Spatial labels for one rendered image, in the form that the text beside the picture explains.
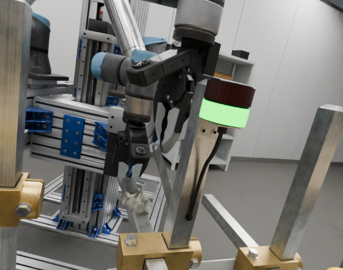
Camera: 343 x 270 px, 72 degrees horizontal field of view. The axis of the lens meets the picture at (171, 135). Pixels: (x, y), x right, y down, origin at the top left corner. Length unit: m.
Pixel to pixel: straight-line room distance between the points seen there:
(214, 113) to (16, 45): 0.22
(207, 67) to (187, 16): 0.09
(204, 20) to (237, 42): 3.39
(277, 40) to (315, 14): 0.87
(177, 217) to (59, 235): 1.16
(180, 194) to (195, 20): 0.26
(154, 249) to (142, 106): 0.32
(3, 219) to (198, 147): 0.26
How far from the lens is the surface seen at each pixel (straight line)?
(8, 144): 0.32
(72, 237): 1.49
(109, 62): 0.64
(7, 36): 0.30
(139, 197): 0.53
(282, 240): 0.57
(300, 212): 0.54
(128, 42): 0.77
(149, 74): 0.36
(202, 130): 0.33
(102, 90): 1.13
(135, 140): 0.56
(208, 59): 0.44
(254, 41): 3.99
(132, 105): 0.58
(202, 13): 0.40
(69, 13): 3.01
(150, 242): 0.42
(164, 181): 0.44
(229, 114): 0.28
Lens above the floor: 1.13
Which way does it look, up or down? 13 degrees down
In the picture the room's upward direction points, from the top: 12 degrees clockwise
